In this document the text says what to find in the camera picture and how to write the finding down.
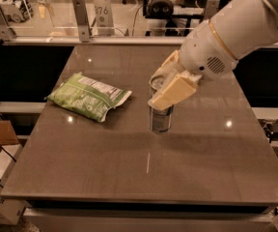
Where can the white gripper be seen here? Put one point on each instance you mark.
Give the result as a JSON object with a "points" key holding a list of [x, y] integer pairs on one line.
{"points": [[204, 53]]}

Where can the silver redbull can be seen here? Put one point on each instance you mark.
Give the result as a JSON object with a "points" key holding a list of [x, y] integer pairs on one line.
{"points": [[160, 120]]}

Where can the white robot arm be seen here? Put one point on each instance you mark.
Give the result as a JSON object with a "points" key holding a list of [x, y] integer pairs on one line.
{"points": [[246, 25]]}

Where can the green jalapeno chip bag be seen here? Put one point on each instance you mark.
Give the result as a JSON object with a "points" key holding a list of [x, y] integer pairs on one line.
{"points": [[88, 97]]}

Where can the black vr headset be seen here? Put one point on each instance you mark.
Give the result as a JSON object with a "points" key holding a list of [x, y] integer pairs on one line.
{"points": [[158, 9]]}

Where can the right metal rail bracket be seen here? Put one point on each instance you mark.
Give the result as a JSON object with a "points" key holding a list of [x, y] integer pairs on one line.
{"points": [[211, 8]]}

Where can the metal rail bracket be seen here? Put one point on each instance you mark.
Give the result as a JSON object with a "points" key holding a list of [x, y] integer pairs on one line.
{"points": [[81, 16], [6, 32], [211, 8]]}

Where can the white numbered post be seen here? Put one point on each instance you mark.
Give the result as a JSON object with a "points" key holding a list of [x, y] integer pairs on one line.
{"points": [[104, 17]]}

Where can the middle metal rail bracket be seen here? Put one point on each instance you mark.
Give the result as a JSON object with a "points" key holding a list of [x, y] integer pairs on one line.
{"points": [[81, 16]]}

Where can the left metal rail bracket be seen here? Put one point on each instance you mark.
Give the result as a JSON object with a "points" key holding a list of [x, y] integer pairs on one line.
{"points": [[6, 32]]}

